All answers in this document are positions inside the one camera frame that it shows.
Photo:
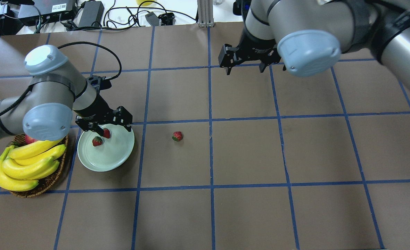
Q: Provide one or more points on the yellow tape roll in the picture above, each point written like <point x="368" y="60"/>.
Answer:
<point x="144" y="3"/>

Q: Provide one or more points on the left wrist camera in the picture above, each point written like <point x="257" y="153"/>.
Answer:
<point x="99" y="82"/>

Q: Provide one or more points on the red strawberry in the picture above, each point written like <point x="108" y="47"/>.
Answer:
<point x="106" y="133"/>
<point x="97" y="141"/>
<point x="177" y="136"/>

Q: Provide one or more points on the black computer box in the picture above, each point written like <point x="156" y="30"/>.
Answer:
<point x="47" y="10"/>

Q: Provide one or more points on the red apple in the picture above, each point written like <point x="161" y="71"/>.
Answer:
<point x="29" y="140"/>

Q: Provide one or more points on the light green plate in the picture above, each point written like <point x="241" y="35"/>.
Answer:
<point x="109" y="155"/>

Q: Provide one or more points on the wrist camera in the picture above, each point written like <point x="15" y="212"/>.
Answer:
<point x="241" y="7"/>
<point x="99" y="82"/>

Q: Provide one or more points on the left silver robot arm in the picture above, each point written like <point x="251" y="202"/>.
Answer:
<point x="57" y="90"/>

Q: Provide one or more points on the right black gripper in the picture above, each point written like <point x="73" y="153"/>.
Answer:
<point x="253" y="47"/>

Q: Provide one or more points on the black laptop power brick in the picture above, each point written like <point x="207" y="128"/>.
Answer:
<point x="92" y="14"/>

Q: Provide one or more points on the yellow banana bunch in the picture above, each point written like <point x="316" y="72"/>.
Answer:
<point x="22" y="166"/>

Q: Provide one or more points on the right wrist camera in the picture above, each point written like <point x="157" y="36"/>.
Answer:
<point x="241" y="7"/>

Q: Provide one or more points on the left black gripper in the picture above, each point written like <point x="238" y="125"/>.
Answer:
<point x="94" y="108"/>

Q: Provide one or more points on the woven wicker basket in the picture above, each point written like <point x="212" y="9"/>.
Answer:
<point x="48" y="182"/>

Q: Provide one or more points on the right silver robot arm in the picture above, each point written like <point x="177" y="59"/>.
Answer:
<point x="309" y="36"/>

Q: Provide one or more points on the aluminium frame post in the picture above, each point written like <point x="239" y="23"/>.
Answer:
<point x="205" y="13"/>

